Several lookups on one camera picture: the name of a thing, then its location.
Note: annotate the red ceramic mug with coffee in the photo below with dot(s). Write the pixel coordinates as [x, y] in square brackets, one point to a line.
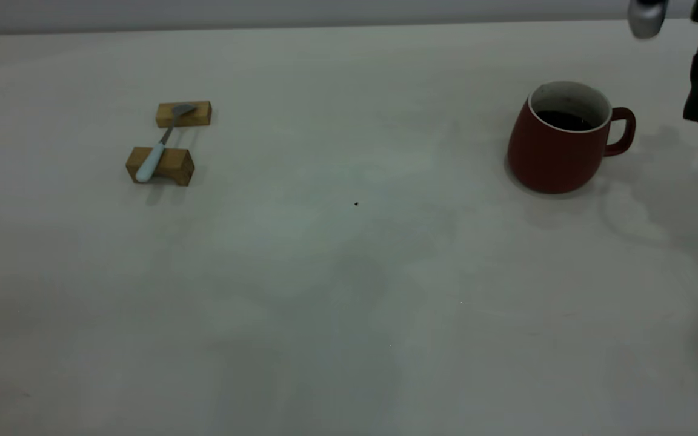
[552, 160]

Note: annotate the small flat wooden block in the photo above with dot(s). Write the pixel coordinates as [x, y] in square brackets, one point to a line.
[199, 116]

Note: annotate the wooden block with arched underside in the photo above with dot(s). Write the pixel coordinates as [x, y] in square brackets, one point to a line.
[174, 163]

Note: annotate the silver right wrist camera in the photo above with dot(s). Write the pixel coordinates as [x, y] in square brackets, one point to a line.
[648, 18]

